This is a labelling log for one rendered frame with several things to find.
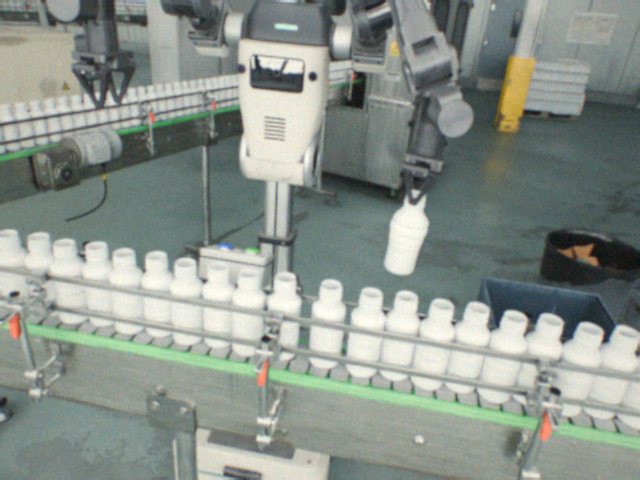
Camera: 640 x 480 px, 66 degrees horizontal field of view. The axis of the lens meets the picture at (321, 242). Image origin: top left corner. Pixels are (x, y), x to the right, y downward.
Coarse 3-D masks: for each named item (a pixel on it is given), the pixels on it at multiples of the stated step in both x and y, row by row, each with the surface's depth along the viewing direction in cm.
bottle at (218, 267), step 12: (216, 264) 89; (228, 264) 88; (216, 276) 87; (228, 276) 88; (204, 288) 88; (216, 288) 87; (228, 288) 88; (216, 300) 87; (228, 300) 88; (204, 312) 90; (216, 312) 89; (228, 312) 89; (204, 324) 91; (216, 324) 90; (228, 324) 91; (216, 348) 92
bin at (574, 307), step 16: (480, 288) 137; (496, 288) 137; (512, 288) 136; (528, 288) 135; (544, 288) 135; (496, 304) 139; (512, 304) 138; (528, 304) 138; (544, 304) 137; (560, 304) 136; (576, 304) 135; (592, 304) 134; (496, 320) 141; (576, 320) 137; (592, 320) 133; (608, 320) 124; (560, 336) 140; (608, 336) 123
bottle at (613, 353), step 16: (624, 336) 81; (608, 352) 80; (624, 352) 78; (608, 368) 80; (624, 368) 78; (592, 384) 83; (608, 384) 80; (624, 384) 80; (592, 400) 83; (608, 400) 82; (592, 416) 84; (608, 416) 83
